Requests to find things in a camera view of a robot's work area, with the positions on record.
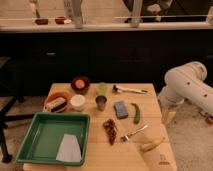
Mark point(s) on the orange egg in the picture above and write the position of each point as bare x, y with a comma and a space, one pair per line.
80, 84

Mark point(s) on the dark brown bowl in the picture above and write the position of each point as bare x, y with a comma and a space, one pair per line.
85, 89

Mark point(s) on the green translucent cup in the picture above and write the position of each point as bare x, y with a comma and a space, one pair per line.
101, 88

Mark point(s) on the dark red dish right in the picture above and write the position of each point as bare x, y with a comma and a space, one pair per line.
60, 20

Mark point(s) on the dark red dish left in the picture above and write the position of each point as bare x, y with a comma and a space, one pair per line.
41, 21

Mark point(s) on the dark red grape bunch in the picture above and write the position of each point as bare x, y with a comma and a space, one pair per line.
110, 129

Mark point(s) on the brush with wooden handle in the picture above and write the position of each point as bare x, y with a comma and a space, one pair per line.
56, 105

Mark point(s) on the blue sponge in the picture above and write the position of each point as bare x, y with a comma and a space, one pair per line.
121, 110

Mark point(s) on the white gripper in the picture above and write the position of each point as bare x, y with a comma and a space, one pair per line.
167, 115

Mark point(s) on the dark red dish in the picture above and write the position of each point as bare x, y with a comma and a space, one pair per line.
41, 21
60, 20

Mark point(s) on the white handled dish brush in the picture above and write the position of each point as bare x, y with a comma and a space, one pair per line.
120, 89

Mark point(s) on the green plastic tray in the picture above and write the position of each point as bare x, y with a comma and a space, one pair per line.
45, 134

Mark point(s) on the green chili pepper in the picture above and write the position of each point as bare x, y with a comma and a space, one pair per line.
137, 113

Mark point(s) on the silver fork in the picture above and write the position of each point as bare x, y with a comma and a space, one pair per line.
128, 136

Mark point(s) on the grey folded cloth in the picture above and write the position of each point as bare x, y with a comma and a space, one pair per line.
69, 149

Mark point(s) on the yellow banana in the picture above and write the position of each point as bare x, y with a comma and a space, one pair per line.
152, 144

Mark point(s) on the small metal cup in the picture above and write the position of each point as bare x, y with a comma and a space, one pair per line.
101, 101

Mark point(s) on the orange bowl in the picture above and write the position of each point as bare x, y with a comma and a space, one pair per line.
55, 95

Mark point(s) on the white paper cup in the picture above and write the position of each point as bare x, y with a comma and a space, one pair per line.
78, 102

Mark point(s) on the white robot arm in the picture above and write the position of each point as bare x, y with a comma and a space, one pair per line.
186, 82

